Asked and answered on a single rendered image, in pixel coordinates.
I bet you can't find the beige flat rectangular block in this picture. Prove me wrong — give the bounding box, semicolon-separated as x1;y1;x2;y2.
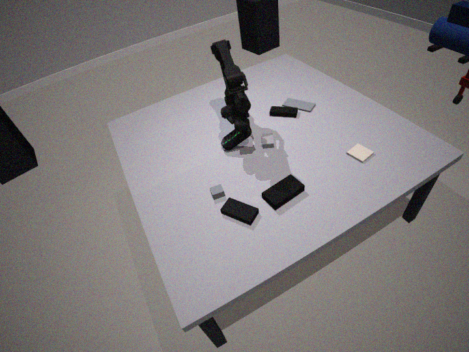
347;143;374;162

